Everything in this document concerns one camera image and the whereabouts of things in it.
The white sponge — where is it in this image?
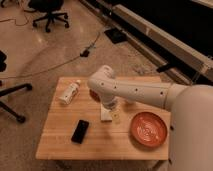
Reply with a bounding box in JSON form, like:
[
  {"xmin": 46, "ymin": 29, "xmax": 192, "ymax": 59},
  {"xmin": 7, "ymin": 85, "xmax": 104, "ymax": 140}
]
[{"xmin": 100, "ymin": 106, "xmax": 112, "ymax": 121}]

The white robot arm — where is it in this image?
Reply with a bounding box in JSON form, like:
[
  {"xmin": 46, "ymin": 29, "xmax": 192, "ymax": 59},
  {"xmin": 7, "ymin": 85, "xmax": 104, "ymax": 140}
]
[{"xmin": 87, "ymin": 65, "xmax": 213, "ymax": 171}]

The orange ceramic bowl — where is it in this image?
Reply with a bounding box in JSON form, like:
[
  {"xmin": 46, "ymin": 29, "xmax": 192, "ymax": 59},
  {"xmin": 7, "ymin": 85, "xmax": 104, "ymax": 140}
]
[{"xmin": 130, "ymin": 112, "xmax": 167, "ymax": 148}]

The red-brown small object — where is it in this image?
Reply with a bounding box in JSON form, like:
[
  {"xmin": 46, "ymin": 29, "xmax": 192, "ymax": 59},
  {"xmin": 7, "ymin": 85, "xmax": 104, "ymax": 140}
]
[{"xmin": 89, "ymin": 90, "xmax": 100, "ymax": 102}]

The black smartphone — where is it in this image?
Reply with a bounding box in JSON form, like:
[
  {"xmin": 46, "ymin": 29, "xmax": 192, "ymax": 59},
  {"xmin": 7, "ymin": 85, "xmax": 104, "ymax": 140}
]
[{"xmin": 71, "ymin": 120, "xmax": 89, "ymax": 144}]

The wooden table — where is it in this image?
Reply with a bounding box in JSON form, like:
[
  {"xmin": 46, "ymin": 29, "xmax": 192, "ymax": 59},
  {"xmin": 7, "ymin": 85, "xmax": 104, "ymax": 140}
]
[{"xmin": 36, "ymin": 77, "xmax": 170, "ymax": 161}]

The white plastic bottle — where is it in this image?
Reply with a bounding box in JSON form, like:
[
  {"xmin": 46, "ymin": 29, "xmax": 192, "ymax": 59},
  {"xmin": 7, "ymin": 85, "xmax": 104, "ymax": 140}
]
[{"xmin": 59, "ymin": 80, "xmax": 81, "ymax": 104}]

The black floor mat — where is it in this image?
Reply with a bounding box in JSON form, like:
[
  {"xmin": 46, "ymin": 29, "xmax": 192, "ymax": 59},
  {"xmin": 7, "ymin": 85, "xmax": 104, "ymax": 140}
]
[{"xmin": 105, "ymin": 28, "xmax": 127, "ymax": 44}]

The black office chair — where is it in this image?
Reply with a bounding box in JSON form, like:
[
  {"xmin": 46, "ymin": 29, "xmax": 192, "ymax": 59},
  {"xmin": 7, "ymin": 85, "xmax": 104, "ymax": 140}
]
[{"xmin": 28, "ymin": 0, "xmax": 69, "ymax": 33}]

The black chair base left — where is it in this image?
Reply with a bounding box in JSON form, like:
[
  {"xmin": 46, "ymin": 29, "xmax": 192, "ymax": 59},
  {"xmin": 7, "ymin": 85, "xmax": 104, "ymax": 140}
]
[{"xmin": 0, "ymin": 49, "xmax": 34, "ymax": 124}]

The black floor cable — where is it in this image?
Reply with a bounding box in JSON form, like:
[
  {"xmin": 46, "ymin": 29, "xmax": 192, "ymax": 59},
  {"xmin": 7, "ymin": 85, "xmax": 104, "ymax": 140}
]
[{"xmin": 0, "ymin": 24, "xmax": 111, "ymax": 80}]

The long white rail platform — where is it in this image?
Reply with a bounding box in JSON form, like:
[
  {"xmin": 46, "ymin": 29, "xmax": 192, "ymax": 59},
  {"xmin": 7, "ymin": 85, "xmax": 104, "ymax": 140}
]
[{"xmin": 80, "ymin": 0, "xmax": 213, "ymax": 85}]

